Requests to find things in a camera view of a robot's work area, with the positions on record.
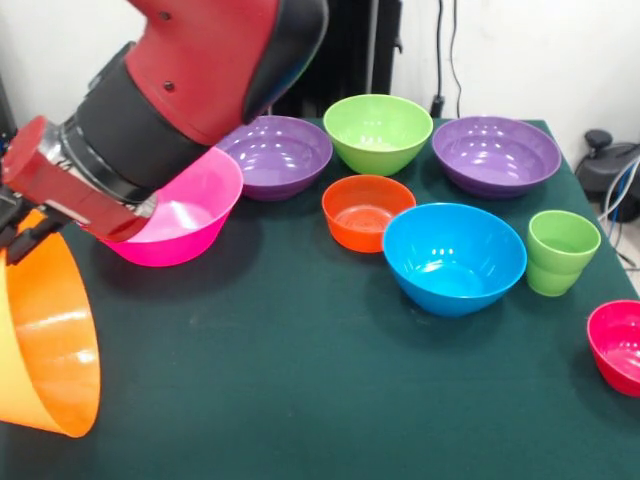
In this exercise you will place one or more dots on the green plastic cup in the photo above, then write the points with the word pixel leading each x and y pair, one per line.
pixel 560 260

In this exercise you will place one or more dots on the green plastic bowl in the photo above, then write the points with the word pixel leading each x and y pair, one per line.
pixel 377 145

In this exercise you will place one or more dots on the dark green tablecloth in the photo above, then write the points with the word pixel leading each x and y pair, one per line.
pixel 300 350

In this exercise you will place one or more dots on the purple plastic bowl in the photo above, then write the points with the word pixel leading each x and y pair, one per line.
pixel 280 155
pixel 495 160

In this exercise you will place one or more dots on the large pink plastic bowl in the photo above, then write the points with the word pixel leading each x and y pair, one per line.
pixel 190 220

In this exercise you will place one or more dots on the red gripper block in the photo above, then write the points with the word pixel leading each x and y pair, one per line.
pixel 75 195

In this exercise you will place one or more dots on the blue plastic bowl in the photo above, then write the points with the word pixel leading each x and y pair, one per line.
pixel 450 270

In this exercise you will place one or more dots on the black pedestal column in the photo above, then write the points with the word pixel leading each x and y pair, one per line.
pixel 350 50

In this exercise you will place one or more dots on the large orange plastic bowl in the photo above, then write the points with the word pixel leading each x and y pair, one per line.
pixel 50 340

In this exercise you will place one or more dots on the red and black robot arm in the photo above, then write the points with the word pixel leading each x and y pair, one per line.
pixel 190 75

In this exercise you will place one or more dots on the small orange-red plastic bowl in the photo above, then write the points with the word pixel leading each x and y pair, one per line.
pixel 360 215

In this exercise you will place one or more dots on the small red-pink plastic bowl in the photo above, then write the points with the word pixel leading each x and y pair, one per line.
pixel 620 350

